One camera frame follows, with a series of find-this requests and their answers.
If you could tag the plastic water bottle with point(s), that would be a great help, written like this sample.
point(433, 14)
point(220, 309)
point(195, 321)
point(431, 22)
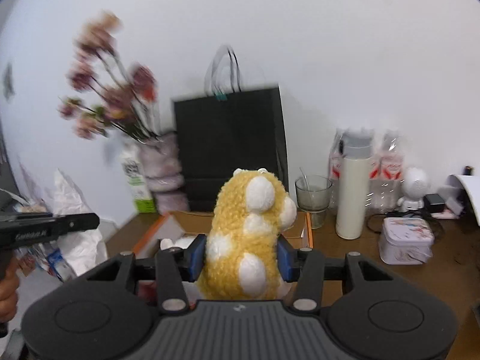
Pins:
point(386, 174)
point(335, 162)

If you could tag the green white milk carton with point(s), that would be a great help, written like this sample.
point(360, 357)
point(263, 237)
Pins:
point(133, 171)

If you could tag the black power adapter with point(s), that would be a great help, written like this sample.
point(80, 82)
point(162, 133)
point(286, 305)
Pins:
point(434, 203)

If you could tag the lavender tin box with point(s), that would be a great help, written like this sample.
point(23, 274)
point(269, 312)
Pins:
point(405, 241)

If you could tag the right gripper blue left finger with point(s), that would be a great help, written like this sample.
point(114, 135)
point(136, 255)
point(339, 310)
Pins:
point(173, 267)

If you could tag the dried pink flower bouquet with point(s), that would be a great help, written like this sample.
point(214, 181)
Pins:
point(126, 96)

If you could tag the black paper shopping bag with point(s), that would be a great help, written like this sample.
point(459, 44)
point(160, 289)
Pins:
point(229, 127)

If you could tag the purple textured vase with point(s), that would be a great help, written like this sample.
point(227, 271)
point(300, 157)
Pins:
point(163, 172)

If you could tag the white round robot toy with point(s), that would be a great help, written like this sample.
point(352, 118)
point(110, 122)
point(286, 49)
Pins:
point(414, 188)

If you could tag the yellow white plush toy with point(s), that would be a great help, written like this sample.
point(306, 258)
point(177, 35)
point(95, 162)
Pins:
point(252, 210)

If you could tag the clear drinking glass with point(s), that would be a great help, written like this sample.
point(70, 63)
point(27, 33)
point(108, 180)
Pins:
point(313, 193)

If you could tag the red cardboard pumpkin box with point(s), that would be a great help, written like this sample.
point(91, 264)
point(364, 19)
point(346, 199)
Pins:
point(181, 224)

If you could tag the plastic water bottle left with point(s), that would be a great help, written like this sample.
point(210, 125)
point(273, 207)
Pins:
point(335, 162)

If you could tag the person's left hand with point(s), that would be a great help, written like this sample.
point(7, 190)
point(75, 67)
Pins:
point(8, 292)

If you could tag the plastic water bottle right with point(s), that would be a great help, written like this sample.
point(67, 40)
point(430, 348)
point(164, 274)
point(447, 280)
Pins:
point(386, 174)

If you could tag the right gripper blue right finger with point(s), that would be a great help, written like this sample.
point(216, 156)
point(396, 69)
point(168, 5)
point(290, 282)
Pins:
point(303, 267)

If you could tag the white thermos bottle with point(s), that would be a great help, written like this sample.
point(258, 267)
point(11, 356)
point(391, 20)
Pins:
point(353, 182)

